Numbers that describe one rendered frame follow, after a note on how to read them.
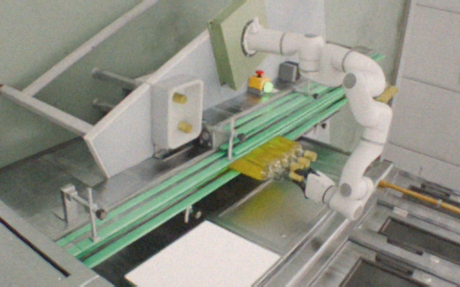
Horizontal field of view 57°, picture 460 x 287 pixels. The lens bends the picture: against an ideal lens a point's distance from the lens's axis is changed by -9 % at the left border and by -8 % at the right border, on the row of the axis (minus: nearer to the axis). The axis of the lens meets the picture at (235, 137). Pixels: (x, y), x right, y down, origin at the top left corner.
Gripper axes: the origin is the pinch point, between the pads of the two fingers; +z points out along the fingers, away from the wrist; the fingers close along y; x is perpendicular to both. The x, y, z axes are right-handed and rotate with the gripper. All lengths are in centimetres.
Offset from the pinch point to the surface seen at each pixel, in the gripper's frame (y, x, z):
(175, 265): -12, 57, -4
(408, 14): -14, -534, 258
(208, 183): -3.4, 27.2, 19.7
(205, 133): 11.8, 23.0, 28.7
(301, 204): -12.6, -2.1, -1.5
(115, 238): -3, 71, 8
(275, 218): -12.6, 12.7, -2.0
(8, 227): 21, 104, -4
